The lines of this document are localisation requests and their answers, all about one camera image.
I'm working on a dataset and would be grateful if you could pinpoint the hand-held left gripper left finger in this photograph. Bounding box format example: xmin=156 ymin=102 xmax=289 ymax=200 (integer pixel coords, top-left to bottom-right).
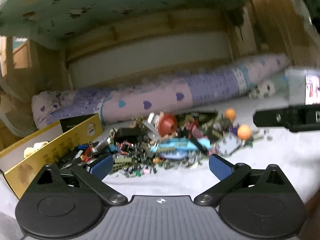
xmin=27 ymin=154 xmax=128 ymax=205

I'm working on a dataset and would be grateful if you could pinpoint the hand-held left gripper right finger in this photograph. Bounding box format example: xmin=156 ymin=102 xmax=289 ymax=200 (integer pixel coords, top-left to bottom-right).
xmin=194 ymin=154 xmax=294 ymax=205

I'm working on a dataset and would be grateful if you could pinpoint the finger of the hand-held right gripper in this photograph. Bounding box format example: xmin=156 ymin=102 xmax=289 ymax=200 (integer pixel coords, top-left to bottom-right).
xmin=253 ymin=104 xmax=320 ymax=133

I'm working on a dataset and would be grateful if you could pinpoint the pile of small toy bricks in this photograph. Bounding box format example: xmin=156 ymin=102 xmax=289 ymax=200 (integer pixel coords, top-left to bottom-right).
xmin=59 ymin=109 xmax=273 ymax=178

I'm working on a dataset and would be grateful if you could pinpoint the yellow cardboard box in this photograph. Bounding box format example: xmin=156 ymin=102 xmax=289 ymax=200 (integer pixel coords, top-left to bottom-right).
xmin=0 ymin=114 xmax=104 ymax=200

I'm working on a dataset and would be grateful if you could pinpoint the grey studded brick plate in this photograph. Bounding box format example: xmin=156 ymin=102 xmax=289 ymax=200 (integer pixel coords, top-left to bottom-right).
xmin=216 ymin=132 xmax=243 ymax=155

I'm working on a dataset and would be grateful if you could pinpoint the black-and-white spotted plush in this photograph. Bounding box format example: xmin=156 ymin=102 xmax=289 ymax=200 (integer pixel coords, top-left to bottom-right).
xmin=249 ymin=80 xmax=275 ymax=99

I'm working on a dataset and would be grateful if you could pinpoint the clear plastic container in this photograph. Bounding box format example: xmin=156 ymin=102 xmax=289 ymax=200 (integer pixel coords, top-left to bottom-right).
xmin=285 ymin=69 xmax=320 ymax=105

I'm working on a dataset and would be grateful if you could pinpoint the black plastic block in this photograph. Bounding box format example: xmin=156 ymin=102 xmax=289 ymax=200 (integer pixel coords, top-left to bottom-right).
xmin=116 ymin=127 xmax=140 ymax=140

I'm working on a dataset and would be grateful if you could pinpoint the light blue plastic toy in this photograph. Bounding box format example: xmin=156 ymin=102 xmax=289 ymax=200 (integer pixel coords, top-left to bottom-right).
xmin=159 ymin=137 xmax=212 ymax=153

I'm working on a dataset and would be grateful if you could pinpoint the red plastic funnel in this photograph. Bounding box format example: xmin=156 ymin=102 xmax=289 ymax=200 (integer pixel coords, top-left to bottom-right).
xmin=158 ymin=114 xmax=178 ymax=135

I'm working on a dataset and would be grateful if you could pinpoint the cream soft toy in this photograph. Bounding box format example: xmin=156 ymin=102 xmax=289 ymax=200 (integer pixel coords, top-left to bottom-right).
xmin=24 ymin=141 xmax=49 ymax=158

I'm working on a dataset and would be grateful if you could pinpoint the purple heart-print pillow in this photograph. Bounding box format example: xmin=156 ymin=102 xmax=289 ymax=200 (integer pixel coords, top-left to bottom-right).
xmin=31 ymin=91 xmax=78 ymax=130

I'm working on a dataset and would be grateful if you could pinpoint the purple heart-print rolled quilt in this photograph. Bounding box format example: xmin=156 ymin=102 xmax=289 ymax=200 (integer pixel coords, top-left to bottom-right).
xmin=50 ymin=54 xmax=290 ymax=128

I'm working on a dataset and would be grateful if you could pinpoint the grey mosquito net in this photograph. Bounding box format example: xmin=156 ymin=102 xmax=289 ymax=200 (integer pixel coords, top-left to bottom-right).
xmin=0 ymin=79 xmax=33 ymax=137

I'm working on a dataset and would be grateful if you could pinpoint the green upper bunk board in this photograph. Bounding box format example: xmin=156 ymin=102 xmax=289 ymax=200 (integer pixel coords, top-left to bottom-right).
xmin=0 ymin=0 xmax=250 ymax=50

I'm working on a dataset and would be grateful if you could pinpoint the wooden bunk bed frame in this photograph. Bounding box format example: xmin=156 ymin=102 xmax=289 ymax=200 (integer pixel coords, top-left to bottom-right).
xmin=0 ymin=0 xmax=320 ymax=110

